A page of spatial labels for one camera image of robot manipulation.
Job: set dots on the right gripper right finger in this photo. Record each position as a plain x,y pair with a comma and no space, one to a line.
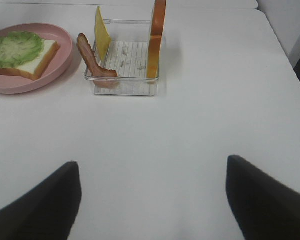
264,208

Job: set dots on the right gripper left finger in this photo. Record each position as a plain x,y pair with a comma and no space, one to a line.
48,211

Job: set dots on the bread slice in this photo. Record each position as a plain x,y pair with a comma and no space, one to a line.
155,38
33,70

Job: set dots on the bacon strip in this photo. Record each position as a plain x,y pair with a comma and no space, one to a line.
91,63

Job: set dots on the green lettuce leaf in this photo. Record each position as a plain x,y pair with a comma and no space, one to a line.
19,47

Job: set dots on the yellow cheese slice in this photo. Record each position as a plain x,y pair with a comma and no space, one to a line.
102,37

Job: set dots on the pink round plate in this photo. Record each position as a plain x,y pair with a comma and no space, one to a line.
59,64

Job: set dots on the right clear plastic tray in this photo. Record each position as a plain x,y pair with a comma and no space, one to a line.
127,54

